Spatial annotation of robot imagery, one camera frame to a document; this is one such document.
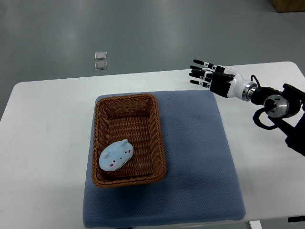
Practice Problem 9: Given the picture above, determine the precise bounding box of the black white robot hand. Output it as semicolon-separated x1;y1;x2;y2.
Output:
189;59;257;102

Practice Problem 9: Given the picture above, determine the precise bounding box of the blue plush toy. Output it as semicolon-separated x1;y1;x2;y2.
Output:
99;139;134;172

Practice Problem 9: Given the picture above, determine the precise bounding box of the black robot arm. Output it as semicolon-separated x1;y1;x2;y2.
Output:
189;59;305;155

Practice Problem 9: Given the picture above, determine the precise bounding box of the brown wicker basket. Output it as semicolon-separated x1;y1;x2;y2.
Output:
91;94;166;188

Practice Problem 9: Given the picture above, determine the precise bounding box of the brown cardboard box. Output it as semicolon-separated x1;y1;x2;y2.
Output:
270;0;305;13

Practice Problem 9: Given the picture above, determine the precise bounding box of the upper clear floor plate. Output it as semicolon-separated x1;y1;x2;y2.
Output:
94;51;107;60

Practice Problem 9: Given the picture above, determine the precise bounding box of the blue fabric mat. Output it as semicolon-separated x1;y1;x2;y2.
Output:
83;90;246;228

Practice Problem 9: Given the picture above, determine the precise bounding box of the white table leg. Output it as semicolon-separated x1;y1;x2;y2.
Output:
249;220;262;229

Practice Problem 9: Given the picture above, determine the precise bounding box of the black table control panel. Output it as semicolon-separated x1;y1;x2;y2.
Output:
287;216;305;223

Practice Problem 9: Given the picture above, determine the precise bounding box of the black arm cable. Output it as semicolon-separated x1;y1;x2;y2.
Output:
250;74;262;89

